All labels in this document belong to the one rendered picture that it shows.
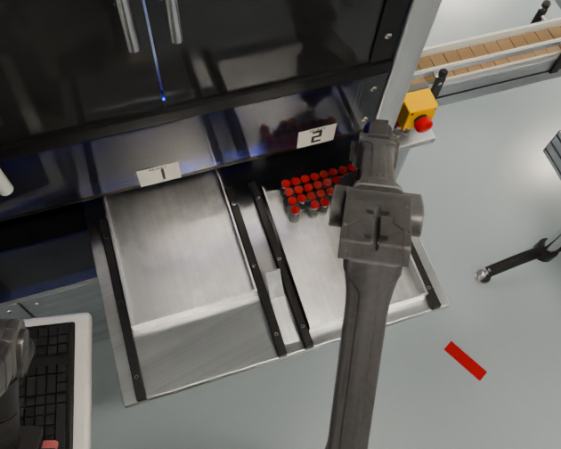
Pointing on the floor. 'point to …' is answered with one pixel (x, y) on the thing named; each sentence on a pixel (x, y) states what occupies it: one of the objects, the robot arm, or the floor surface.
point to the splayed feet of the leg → (524, 259)
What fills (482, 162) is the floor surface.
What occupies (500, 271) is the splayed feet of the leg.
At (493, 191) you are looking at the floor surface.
